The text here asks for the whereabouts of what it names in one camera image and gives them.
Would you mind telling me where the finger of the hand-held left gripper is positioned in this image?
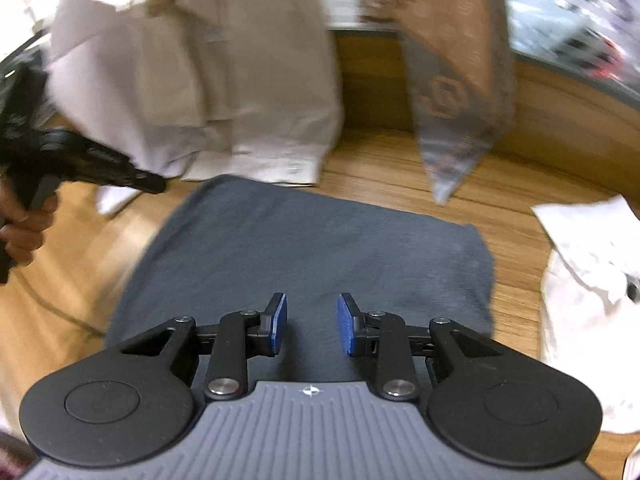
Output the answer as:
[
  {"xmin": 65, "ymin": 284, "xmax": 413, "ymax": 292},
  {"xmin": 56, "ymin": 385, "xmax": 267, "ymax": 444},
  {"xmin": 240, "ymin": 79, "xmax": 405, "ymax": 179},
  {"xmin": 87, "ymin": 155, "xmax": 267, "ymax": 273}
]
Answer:
[{"xmin": 91, "ymin": 141, "xmax": 167, "ymax": 195}]

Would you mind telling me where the black shelf rack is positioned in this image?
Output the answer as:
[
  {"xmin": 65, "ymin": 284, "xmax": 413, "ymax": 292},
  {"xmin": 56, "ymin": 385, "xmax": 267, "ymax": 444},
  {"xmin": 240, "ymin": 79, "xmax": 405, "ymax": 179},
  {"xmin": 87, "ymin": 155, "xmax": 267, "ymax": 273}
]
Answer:
[{"xmin": 0, "ymin": 25, "xmax": 51, "ymax": 78}]

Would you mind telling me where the crumpled white cloth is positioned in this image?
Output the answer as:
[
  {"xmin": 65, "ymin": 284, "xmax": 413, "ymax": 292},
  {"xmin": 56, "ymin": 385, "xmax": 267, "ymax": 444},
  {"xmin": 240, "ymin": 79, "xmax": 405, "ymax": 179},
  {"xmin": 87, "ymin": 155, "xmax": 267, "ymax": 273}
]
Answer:
[{"xmin": 531, "ymin": 195, "xmax": 640, "ymax": 306}]

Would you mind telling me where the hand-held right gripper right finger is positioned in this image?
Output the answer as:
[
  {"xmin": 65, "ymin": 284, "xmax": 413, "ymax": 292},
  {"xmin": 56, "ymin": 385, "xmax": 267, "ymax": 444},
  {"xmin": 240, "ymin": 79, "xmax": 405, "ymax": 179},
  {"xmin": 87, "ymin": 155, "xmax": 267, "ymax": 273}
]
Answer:
[{"xmin": 337, "ymin": 292, "xmax": 506, "ymax": 402}]

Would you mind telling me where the dark grey garment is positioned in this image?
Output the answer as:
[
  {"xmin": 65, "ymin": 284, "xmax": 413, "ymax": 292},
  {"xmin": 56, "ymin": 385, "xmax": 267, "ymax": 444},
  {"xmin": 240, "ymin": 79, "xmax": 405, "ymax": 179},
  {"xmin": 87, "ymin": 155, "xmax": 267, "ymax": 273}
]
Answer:
[{"xmin": 105, "ymin": 175, "xmax": 496, "ymax": 386}]

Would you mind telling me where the brown patterned hanging scarf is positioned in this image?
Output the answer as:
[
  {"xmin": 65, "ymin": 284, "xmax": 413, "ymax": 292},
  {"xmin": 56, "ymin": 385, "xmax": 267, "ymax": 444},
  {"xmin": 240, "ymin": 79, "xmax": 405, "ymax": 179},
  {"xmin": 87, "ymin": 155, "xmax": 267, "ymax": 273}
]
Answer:
[{"xmin": 357, "ymin": 0, "xmax": 518, "ymax": 206}]

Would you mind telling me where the cream garment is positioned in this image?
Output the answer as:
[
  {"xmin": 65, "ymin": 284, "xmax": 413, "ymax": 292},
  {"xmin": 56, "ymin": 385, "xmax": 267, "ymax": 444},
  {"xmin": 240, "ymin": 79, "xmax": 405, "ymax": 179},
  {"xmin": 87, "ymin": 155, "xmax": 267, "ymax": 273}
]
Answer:
[{"xmin": 539, "ymin": 252, "xmax": 640, "ymax": 433}]

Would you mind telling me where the beige hanging shirt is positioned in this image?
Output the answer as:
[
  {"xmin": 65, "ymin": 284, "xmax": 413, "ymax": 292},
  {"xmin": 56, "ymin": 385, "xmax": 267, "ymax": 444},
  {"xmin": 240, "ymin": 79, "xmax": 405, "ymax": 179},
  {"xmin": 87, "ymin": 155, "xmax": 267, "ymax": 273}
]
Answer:
[{"xmin": 45, "ymin": 0, "xmax": 346, "ymax": 218}]

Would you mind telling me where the person's left hand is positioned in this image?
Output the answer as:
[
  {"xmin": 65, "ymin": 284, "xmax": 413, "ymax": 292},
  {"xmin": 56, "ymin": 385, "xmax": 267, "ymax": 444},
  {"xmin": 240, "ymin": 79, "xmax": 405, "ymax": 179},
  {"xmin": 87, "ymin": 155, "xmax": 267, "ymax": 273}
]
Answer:
[{"xmin": 0, "ymin": 175, "xmax": 60, "ymax": 267}]

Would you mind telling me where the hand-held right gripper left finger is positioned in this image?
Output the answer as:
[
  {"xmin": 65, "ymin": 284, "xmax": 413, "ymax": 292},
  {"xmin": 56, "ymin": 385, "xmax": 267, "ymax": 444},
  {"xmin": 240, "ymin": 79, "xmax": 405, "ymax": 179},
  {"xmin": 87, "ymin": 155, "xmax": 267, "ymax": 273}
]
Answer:
[{"xmin": 120, "ymin": 292, "xmax": 289, "ymax": 402}]

